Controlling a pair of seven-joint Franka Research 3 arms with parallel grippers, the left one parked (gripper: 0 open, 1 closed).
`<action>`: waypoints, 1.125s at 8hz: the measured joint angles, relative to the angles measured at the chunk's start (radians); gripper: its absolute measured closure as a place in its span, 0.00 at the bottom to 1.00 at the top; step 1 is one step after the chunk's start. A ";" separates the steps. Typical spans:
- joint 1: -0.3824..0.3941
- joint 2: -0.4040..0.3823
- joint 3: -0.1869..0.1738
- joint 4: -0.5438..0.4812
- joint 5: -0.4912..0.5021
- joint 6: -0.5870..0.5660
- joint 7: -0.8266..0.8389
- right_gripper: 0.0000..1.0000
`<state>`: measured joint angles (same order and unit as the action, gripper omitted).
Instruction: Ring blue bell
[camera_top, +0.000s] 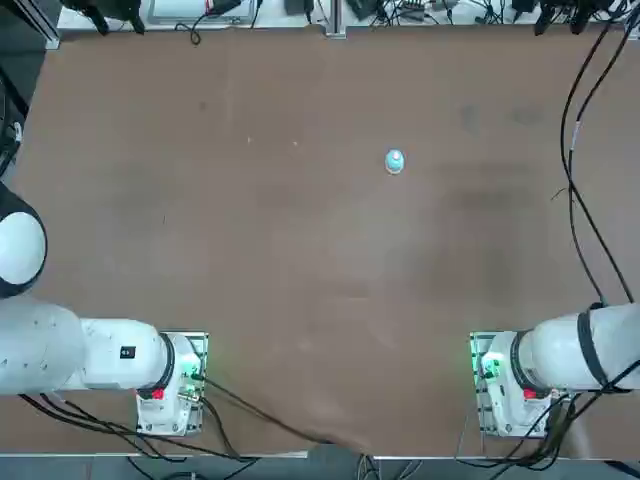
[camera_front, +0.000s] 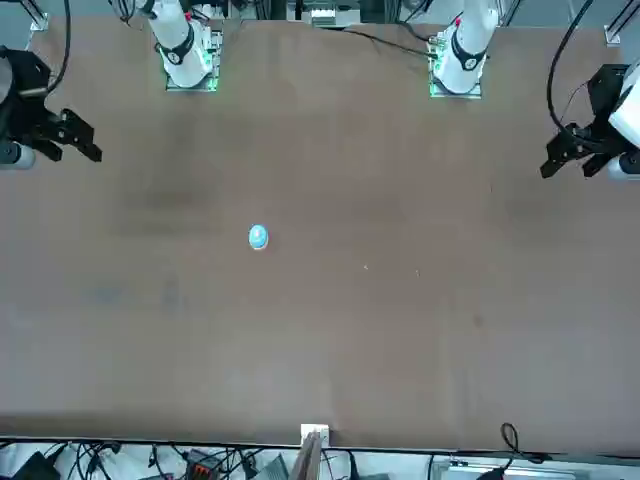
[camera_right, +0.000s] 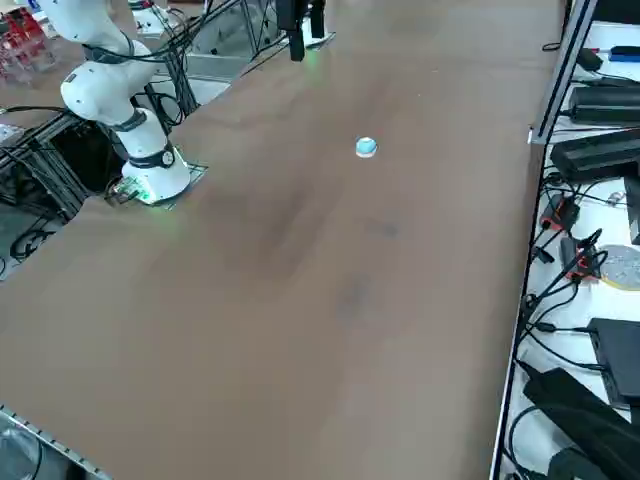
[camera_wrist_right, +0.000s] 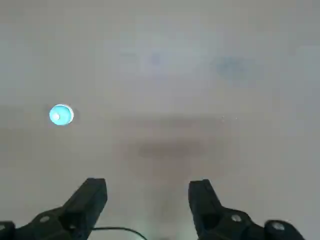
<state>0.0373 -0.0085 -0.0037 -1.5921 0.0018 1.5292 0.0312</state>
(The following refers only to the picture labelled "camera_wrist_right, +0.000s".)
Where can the blue call bell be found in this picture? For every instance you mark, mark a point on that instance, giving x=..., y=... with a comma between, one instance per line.
x=61, y=115

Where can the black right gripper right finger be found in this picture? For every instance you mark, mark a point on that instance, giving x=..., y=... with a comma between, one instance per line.
x=212, y=212

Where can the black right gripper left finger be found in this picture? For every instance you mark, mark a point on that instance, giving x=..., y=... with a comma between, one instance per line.
x=75, y=212

